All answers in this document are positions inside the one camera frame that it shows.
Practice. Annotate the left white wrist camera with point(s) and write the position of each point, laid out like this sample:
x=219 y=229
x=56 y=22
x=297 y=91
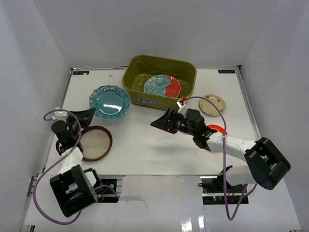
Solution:
x=59 y=114

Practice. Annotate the orange plastic plate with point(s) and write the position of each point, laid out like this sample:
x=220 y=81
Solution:
x=217 y=126

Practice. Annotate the teal scalloped plate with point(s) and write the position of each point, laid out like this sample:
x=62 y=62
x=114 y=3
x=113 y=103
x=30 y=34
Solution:
x=110 y=102

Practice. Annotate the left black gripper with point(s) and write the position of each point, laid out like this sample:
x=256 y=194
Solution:
x=73 y=118

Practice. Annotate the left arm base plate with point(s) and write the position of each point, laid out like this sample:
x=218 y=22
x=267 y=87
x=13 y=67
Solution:
x=106 y=186

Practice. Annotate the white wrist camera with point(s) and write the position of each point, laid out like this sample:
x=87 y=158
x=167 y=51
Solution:
x=59 y=114
x=182 y=106

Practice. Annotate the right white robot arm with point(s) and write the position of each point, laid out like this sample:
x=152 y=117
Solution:
x=265 y=164

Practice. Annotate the blue sticker on bin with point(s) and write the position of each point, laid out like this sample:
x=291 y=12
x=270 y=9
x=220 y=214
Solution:
x=146 y=101

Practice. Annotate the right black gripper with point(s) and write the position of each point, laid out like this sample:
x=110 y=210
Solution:
x=163 y=123

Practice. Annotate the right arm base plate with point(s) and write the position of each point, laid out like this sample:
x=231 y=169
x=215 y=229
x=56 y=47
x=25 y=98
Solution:
x=215 y=185

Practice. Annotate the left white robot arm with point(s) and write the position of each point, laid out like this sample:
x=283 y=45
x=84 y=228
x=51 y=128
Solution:
x=73 y=187

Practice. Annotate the red and teal patterned plate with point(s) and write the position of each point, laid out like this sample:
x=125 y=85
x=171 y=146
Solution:
x=163 y=85

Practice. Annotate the dark red rimmed plate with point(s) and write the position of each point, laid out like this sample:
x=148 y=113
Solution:
x=96 y=142

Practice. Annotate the olive green plastic bin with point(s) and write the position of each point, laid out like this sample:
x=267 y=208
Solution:
x=143 y=67

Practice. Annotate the cream plate with calligraphy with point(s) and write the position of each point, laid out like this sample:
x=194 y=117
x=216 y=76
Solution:
x=207 y=105

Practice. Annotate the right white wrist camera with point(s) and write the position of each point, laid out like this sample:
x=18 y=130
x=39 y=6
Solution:
x=182 y=106

